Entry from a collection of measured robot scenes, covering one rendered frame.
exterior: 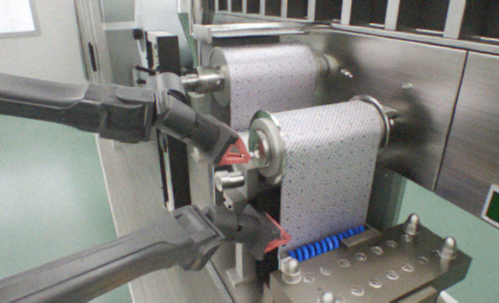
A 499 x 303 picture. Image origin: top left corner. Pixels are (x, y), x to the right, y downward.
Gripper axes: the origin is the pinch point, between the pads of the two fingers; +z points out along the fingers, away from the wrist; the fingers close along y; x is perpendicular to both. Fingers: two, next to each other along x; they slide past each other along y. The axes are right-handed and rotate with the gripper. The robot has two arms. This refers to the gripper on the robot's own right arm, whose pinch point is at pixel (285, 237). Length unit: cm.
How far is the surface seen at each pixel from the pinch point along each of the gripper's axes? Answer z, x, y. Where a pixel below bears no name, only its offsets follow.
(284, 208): -4.8, 6.2, 0.2
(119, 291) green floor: 23, -110, -112
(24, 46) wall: -79, -68, -556
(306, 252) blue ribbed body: 4.1, -0.7, 3.1
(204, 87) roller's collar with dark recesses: -18.2, 19.1, -28.1
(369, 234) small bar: 16.8, 7.6, 5.4
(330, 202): 6.2, 10.2, 0.3
